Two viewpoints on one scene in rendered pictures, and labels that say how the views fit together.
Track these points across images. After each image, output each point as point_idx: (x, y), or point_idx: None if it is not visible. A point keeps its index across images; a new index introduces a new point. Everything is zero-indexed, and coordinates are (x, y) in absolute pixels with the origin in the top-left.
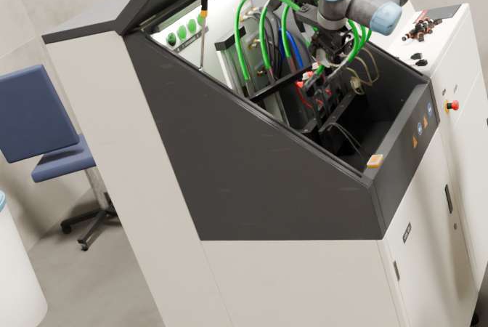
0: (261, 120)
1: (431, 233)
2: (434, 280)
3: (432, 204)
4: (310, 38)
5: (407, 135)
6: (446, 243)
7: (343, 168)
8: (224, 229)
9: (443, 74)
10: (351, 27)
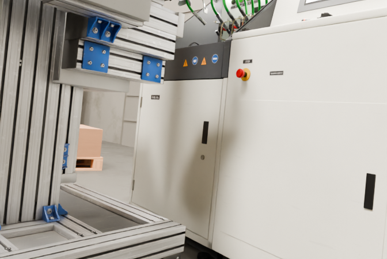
0: None
1: (174, 124)
2: (163, 148)
3: (183, 112)
4: None
5: (181, 54)
6: (186, 150)
7: None
8: None
9: (255, 48)
10: None
